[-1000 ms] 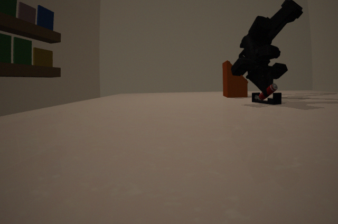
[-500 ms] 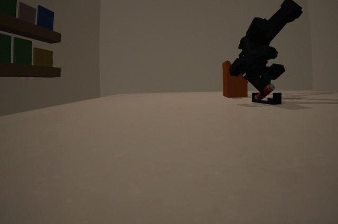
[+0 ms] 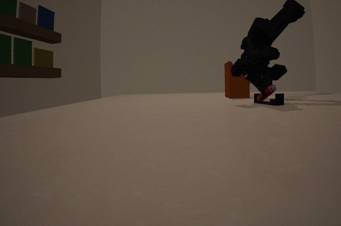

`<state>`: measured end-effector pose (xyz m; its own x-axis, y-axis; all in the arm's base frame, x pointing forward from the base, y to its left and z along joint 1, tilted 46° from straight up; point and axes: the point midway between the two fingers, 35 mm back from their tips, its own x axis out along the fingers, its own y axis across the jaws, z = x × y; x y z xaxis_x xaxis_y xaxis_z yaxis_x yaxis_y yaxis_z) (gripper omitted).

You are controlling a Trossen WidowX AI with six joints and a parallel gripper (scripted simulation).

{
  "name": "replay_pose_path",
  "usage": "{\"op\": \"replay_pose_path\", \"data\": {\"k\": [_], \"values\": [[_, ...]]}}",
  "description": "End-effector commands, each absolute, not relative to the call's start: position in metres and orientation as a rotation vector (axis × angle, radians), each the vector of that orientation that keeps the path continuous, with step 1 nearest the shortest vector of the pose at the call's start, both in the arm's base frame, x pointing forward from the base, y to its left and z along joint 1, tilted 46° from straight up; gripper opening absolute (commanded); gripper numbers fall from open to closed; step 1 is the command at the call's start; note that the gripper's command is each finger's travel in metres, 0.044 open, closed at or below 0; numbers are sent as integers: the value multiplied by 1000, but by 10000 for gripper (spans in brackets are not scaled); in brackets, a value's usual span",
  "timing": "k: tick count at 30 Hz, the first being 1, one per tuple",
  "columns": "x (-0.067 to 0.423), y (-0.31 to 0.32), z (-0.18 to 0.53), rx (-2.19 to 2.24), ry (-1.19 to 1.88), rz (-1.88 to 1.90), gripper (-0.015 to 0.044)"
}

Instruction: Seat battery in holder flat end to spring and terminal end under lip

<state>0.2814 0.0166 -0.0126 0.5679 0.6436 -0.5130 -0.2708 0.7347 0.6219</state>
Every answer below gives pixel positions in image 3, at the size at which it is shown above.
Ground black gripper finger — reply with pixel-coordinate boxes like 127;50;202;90
245;68;266;95
262;70;277;89

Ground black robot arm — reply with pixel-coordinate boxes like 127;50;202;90
241;0;305;62

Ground red cylindrical battery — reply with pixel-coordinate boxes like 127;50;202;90
258;84;277;101

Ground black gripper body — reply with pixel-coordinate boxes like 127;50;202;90
231;47;287;80

